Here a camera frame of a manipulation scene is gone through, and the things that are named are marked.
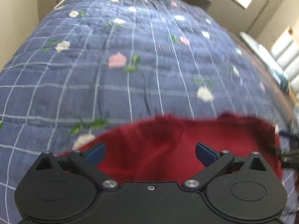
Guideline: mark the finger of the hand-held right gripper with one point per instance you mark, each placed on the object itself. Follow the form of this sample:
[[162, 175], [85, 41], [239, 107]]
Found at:
[[290, 135], [290, 158]]

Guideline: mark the padded wooden headboard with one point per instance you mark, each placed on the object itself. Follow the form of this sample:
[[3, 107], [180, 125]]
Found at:
[[286, 51]]

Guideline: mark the brown quilted mattress cover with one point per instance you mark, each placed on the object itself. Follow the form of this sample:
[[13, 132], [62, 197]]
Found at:
[[272, 79]]

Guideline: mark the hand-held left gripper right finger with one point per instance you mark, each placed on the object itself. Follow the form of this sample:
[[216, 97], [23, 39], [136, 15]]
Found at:
[[205, 154]]

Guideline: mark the light blue floral pillow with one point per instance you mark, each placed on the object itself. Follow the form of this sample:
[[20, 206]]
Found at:
[[264, 56]]

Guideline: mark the blue plaid floral quilt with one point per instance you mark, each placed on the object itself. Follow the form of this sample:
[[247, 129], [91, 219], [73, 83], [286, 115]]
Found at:
[[105, 74]]

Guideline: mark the red long-sleeve shirt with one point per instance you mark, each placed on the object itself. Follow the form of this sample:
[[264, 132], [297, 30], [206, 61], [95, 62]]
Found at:
[[154, 149]]

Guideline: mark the grey wardrobe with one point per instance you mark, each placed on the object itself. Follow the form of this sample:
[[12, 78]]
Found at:
[[273, 7]]

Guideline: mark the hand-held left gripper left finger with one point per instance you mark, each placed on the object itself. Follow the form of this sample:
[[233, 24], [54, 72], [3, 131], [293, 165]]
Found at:
[[97, 152]]

